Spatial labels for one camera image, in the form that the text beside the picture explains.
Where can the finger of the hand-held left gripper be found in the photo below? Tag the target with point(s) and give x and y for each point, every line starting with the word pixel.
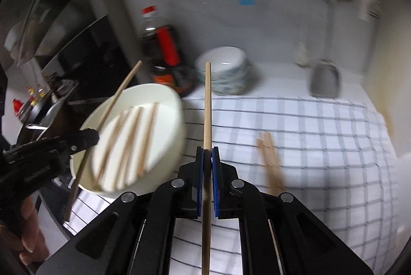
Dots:
pixel 86 137

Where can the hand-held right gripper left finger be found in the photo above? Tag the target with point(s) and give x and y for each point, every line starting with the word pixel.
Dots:
pixel 199 181

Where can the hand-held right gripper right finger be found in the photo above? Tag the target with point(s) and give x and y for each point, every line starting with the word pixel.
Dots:
pixel 215 181

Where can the wooden chopstick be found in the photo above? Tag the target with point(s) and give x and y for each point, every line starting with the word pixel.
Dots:
pixel 110 149
pixel 147 140
pixel 131 148
pixel 207 108
pixel 122 88

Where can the white round plate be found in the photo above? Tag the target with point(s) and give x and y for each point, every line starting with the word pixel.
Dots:
pixel 167 140

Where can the pile of chopsticks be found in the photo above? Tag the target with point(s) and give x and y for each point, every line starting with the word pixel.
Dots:
pixel 269 153

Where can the person's left hand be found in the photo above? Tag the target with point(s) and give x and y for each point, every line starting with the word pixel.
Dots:
pixel 32 230

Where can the black gas stove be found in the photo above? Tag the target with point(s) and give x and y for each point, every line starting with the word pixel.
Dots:
pixel 54 198

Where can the silver pot lid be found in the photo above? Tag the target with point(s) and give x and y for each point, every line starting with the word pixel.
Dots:
pixel 41 116

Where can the small red object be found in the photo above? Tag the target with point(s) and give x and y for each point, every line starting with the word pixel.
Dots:
pixel 16 106

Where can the floral patterned white bowl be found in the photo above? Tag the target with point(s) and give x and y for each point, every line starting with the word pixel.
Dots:
pixel 239 79
pixel 221 59
pixel 234 90

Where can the white checkered cloth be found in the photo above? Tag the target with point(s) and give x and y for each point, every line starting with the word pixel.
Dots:
pixel 321 165

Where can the dark soy sauce bottle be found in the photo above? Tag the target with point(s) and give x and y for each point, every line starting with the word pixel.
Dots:
pixel 160 47

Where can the range hood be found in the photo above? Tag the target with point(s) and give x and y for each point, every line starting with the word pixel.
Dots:
pixel 64 5

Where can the grey spatula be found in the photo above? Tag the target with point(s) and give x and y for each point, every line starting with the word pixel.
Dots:
pixel 324 79

